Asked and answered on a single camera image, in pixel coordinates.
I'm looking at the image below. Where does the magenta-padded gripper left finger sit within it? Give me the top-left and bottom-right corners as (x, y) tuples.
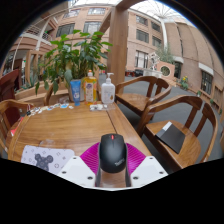
(57, 142), (103, 189)

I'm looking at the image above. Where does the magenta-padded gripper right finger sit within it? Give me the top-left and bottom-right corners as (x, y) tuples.
(124, 142), (169, 188)

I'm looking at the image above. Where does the black computer mouse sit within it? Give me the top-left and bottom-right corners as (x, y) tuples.
(98, 133), (128, 174)

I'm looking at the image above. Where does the grey bear-print mouse pad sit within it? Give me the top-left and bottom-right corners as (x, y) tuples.
(20, 144), (76, 175)

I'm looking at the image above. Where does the black notebook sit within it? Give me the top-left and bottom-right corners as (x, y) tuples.
(155, 121), (187, 154)

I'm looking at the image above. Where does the wooden armchair with notebook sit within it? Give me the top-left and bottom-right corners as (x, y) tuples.
(136, 94), (219, 171)

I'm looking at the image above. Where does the blue tube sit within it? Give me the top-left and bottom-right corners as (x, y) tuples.
(69, 79), (82, 107)

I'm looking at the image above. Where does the yellow detergent bottle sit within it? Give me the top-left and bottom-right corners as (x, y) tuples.
(81, 69), (98, 106)

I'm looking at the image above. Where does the clear pump sanitiser bottle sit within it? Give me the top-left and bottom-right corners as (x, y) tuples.
(100, 72), (116, 105)

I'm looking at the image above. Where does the wooden armchair with red bag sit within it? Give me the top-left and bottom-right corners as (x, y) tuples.
(0, 99), (34, 154)

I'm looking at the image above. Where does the yellow flowering plant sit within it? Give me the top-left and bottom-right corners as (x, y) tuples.
(179, 75), (190, 90)

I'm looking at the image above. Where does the white sculpture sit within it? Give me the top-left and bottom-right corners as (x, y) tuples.
(148, 51), (161, 71)

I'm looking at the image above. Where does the dark red wooden lectern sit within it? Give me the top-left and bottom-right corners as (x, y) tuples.
(0, 68), (21, 101)

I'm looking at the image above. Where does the green potted plant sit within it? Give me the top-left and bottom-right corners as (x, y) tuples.
(34, 29), (114, 103)

